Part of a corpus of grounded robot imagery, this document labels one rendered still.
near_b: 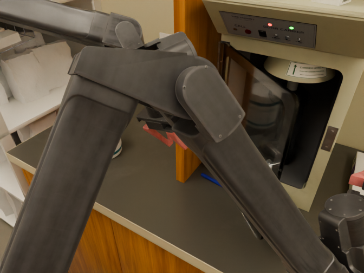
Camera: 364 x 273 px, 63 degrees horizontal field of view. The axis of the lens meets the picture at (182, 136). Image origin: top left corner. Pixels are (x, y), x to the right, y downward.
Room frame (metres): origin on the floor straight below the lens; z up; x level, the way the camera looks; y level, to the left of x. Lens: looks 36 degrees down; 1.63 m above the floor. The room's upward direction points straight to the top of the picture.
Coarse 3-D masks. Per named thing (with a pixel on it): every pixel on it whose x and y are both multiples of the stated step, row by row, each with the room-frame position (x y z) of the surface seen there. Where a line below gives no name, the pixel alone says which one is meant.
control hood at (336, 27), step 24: (216, 0) 0.62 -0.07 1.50; (240, 0) 0.59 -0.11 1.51; (264, 0) 0.58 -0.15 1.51; (288, 0) 0.58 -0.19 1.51; (360, 0) 0.58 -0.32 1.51; (216, 24) 0.68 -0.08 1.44; (336, 24) 0.52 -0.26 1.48; (360, 24) 0.49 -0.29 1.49; (312, 48) 0.59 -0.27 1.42; (336, 48) 0.56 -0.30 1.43; (360, 48) 0.53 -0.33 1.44
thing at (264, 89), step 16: (224, 48) 0.70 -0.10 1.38; (224, 64) 0.69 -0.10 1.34; (240, 64) 0.61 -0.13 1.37; (224, 80) 0.68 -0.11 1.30; (240, 80) 0.61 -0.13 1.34; (256, 80) 0.55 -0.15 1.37; (272, 80) 0.50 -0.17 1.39; (240, 96) 0.60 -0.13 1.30; (256, 96) 0.54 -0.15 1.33; (272, 96) 0.49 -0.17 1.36; (288, 96) 0.45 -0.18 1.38; (256, 112) 0.53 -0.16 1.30; (272, 112) 0.48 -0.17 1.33; (288, 112) 0.44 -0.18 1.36; (256, 128) 0.52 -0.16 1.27; (272, 128) 0.47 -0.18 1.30; (288, 128) 0.43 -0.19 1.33; (256, 144) 0.51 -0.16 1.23; (272, 144) 0.46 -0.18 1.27; (288, 144) 0.43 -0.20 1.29; (272, 160) 0.45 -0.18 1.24
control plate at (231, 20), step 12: (228, 12) 0.63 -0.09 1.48; (228, 24) 0.66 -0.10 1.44; (240, 24) 0.64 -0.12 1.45; (252, 24) 0.62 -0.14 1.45; (264, 24) 0.60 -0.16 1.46; (276, 24) 0.59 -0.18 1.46; (288, 24) 0.57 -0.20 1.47; (300, 24) 0.56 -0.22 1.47; (312, 24) 0.54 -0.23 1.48; (252, 36) 0.65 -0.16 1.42; (288, 36) 0.60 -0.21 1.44; (300, 36) 0.58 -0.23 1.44; (312, 36) 0.56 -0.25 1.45
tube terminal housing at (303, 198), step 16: (240, 48) 0.70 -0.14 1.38; (256, 48) 0.68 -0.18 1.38; (272, 48) 0.66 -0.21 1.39; (288, 48) 0.65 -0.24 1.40; (304, 48) 0.63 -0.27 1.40; (320, 64) 0.61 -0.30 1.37; (336, 64) 0.59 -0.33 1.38; (352, 64) 0.58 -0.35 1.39; (352, 80) 0.57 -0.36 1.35; (352, 96) 0.57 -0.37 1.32; (336, 112) 0.58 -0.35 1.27; (320, 144) 0.58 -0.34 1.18; (320, 160) 0.57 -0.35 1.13; (320, 176) 0.57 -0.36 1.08; (288, 192) 0.60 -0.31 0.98; (304, 192) 0.58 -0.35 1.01; (304, 208) 0.57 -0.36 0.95
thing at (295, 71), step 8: (264, 64) 0.74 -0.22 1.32; (272, 64) 0.70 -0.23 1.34; (280, 64) 0.68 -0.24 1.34; (288, 64) 0.67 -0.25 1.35; (296, 64) 0.66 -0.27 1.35; (304, 64) 0.65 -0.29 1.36; (312, 64) 0.65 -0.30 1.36; (272, 72) 0.69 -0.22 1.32; (280, 72) 0.67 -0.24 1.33; (288, 72) 0.66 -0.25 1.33; (296, 72) 0.65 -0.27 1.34; (304, 72) 0.65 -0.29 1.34; (312, 72) 0.65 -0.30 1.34; (320, 72) 0.65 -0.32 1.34; (328, 72) 0.66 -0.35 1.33; (288, 80) 0.65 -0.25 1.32; (296, 80) 0.64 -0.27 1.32; (304, 80) 0.64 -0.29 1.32; (312, 80) 0.64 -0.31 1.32; (320, 80) 0.64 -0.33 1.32
